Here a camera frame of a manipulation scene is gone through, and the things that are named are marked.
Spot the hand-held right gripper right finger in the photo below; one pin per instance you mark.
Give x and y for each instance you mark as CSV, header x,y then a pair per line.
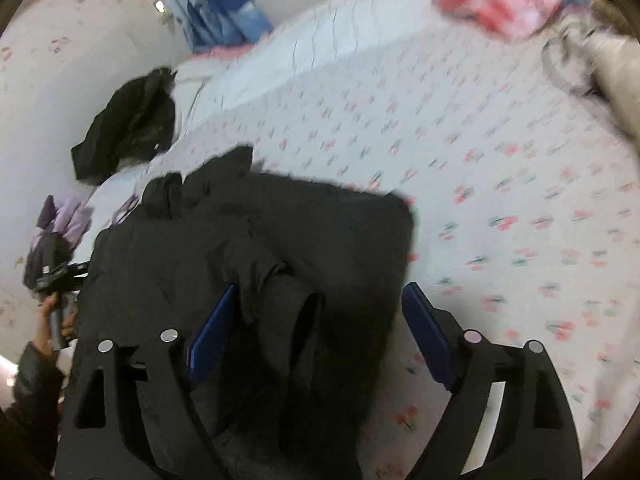
x,y
430,335

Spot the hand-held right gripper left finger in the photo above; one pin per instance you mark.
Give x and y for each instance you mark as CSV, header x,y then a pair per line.
x,y
212,340

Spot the black puffer jacket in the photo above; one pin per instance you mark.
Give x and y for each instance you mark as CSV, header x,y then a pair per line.
x,y
300,240

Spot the person's left forearm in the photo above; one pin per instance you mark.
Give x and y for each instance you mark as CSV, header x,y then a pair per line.
x,y
30,390

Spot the person's left hand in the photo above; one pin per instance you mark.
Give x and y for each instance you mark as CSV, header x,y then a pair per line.
x,y
44,325

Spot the purple patchwork cloth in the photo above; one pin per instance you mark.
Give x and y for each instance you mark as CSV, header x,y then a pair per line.
x,y
70,220

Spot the bed with cherry print sheet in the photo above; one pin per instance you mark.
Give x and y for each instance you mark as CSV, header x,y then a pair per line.
x,y
500,185

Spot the black shiny hooded jacket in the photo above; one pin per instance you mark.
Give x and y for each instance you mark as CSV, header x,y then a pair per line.
x,y
130,120

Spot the plain pink cloth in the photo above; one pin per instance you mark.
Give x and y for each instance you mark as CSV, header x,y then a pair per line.
x,y
225,51

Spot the white striped duvet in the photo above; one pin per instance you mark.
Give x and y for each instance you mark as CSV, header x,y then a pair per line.
x,y
310,45

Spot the blue cartoon curtain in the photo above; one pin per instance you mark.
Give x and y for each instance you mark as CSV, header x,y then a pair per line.
x,y
220,5

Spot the beige quilted garment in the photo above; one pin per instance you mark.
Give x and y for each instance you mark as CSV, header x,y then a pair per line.
x,y
620,75

